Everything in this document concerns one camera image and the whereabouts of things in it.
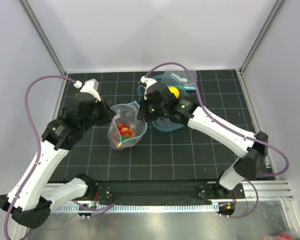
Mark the clear zip top bag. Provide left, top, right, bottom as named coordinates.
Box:
left=107, top=101, right=148, bottom=150

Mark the red cherry fruit cluster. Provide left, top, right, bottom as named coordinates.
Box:
left=117, top=123, right=136, bottom=141

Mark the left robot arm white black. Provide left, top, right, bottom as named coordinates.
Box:
left=0, top=90, right=115, bottom=229

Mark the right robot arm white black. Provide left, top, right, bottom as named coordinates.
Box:
left=137, top=78, right=268, bottom=198

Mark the yellow lemon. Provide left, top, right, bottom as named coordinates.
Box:
left=168, top=86, right=180, bottom=99

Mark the teal plastic tray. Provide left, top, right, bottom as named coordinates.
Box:
left=137, top=74, right=189, bottom=132

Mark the black grid mat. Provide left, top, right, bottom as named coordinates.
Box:
left=41, top=69, right=276, bottom=181

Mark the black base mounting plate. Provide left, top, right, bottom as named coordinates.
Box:
left=83, top=179, right=245, bottom=206

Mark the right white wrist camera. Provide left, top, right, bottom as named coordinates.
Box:
left=139, top=76, right=157, bottom=100

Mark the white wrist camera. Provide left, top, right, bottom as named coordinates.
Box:
left=73, top=79, right=102, bottom=102
left=139, top=76, right=157, bottom=100

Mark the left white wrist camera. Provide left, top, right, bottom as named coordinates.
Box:
left=73, top=79, right=102, bottom=102

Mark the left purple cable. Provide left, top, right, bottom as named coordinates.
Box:
left=3, top=74, right=116, bottom=240

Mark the purple cable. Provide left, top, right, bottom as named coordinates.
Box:
left=143, top=61, right=290, bottom=220
left=3, top=74, right=116, bottom=240

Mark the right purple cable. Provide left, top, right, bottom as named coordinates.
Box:
left=143, top=61, right=290, bottom=220

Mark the slotted white cable duct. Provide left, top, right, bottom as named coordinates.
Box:
left=52, top=202, right=219, bottom=214

